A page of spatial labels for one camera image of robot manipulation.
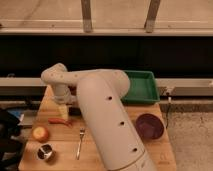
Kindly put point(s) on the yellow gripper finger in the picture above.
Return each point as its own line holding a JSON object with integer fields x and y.
{"x": 64, "y": 111}

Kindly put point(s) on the black eraser block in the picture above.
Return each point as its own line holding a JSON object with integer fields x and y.
{"x": 74, "y": 111}

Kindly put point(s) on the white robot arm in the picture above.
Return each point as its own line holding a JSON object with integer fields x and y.
{"x": 98, "y": 94}

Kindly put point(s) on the small metal cup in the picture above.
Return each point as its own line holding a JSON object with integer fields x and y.
{"x": 45, "y": 152}

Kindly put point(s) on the dark red bowl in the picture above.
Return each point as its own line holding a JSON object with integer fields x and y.
{"x": 72, "y": 89}

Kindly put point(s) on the silver fork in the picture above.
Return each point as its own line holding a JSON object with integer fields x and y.
{"x": 81, "y": 135}

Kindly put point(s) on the red yellow apple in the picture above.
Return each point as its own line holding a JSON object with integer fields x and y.
{"x": 41, "y": 134}

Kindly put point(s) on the black bag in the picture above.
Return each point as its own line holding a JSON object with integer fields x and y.
{"x": 9, "y": 148}

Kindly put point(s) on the green plastic tray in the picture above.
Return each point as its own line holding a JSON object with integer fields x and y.
{"x": 143, "y": 88}

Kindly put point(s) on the purple bowl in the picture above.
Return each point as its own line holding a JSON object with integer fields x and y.
{"x": 149, "y": 126}

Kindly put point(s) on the left metal window post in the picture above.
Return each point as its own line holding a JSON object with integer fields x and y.
{"x": 86, "y": 15}

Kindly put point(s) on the metal window post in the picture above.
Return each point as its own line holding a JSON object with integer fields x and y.
{"x": 151, "y": 15}
{"x": 86, "y": 15}

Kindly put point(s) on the right metal window post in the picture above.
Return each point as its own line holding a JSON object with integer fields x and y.
{"x": 151, "y": 15}

